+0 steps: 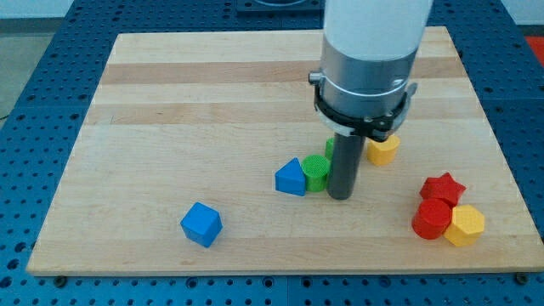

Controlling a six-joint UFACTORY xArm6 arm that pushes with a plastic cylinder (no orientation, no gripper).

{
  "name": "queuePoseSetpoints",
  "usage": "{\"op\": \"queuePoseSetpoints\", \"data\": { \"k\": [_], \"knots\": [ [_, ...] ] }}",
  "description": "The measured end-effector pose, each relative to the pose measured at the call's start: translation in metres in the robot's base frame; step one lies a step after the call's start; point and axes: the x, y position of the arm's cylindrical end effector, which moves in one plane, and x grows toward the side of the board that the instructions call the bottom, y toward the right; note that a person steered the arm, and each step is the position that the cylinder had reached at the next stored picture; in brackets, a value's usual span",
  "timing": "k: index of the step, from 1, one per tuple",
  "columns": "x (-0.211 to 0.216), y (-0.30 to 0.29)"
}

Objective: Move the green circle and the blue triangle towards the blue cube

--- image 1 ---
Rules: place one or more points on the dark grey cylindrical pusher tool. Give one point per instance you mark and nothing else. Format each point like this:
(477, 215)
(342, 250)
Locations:
(345, 162)

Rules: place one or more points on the green cylinder block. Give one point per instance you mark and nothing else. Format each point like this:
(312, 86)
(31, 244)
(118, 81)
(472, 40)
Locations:
(315, 170)

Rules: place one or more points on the blue triangle block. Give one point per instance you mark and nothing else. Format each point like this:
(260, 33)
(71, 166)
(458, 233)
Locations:
(290, 178)

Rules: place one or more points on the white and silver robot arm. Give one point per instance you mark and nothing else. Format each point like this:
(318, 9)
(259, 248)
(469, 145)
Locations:
(362, 89)

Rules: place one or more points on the yellow block near arm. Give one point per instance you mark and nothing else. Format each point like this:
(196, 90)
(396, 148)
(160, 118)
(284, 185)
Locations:
(383, 153)

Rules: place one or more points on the blue cube block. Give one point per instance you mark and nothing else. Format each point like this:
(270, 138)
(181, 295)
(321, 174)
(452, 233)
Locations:
(201, 224)

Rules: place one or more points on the green block behind tool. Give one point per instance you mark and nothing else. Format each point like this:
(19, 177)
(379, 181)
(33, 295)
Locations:
(329, 148)

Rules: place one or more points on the red cylinder block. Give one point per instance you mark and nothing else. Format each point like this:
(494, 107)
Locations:
(431, 219)

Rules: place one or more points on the red star block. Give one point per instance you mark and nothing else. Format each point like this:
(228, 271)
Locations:
(443, 188)

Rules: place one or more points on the yellow hexagon block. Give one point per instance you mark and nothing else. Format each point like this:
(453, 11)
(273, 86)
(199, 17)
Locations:
(466, 226)

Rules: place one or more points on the wooden board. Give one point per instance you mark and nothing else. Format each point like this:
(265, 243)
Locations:
(209, 117)

